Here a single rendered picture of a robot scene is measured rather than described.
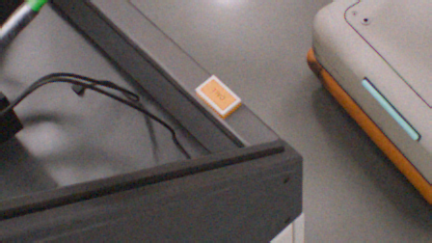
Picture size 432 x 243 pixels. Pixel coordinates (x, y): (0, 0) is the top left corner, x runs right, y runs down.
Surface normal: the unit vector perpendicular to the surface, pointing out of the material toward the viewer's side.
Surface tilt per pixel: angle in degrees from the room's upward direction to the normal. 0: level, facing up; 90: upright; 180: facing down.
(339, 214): 0
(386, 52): 0
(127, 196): 43
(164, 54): 0
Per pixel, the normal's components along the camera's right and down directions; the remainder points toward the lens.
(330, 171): -0.08, -0.51
